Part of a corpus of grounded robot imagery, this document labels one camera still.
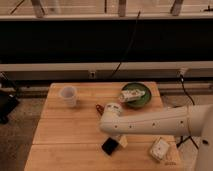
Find black rectangular eraser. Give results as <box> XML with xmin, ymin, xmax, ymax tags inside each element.
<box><xmin>101</xmin><ymin>138</ymin><xmax>118</xmax><ymax>155</ymax></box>

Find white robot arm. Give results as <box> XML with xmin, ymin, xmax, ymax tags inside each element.
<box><xmin>100</xmin><ymin>103</ymin><xmax>213</xmax><ymax>171</ymax></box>

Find brown oblong object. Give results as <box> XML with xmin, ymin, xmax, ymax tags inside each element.
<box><xmin>96</xmin><ymin>104</ymin><xmax>104</xmax><ymax>115</ymax></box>

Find white tube in bowl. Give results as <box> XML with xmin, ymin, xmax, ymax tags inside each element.
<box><xmin>119</xmin><ymin>89</ymin><xmax>145</xmax><ymax>102</ymax></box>

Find green bowl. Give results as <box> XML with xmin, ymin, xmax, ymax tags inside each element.
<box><xmin>123</xmin><ymin>82</ymin><xmax>152</xmax><ymax>109</ymax></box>

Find black object at left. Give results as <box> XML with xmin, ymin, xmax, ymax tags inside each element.
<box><xmin>0</xmin><ymin>72</ymin><xmax>20</xmax><ymax>124</ymax></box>

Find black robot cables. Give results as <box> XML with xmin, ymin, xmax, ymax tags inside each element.
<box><xmin>175</xmin><ymin>73</ymin><xmax>200</xmax><ymax>150</ymax></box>

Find wall outlet box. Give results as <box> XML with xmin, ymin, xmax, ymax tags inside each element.
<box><xmin>89</xmin><ymin>71</ymin><xmax>96</xmax><ymax>79</ymax></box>

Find black hanging cable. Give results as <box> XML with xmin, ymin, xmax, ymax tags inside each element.
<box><xmin>108</xmin><ymin>9</ymin><xmax>142</xmax><ymax>80</ymax></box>

